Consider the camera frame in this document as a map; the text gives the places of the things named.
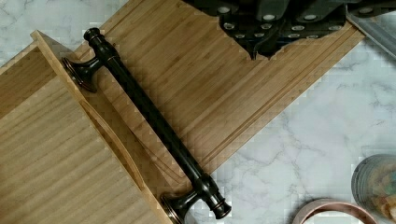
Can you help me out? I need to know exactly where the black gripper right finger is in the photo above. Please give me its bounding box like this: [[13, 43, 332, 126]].
[[255, 0, 395, 58]]

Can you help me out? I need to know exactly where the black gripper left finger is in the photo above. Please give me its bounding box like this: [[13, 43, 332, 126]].
[[183, 0, 287, 60]]

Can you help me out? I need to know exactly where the bamboo cutting board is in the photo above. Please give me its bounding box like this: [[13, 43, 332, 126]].
[[100, 0, 363, 173]]

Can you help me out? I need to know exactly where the clear pasta storage jar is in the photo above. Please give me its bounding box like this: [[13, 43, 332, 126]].
[[351, 154, 396, 223]]

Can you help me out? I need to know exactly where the white bowl with copper rim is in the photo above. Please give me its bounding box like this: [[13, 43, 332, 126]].
[[290, 199, 378, 224]]

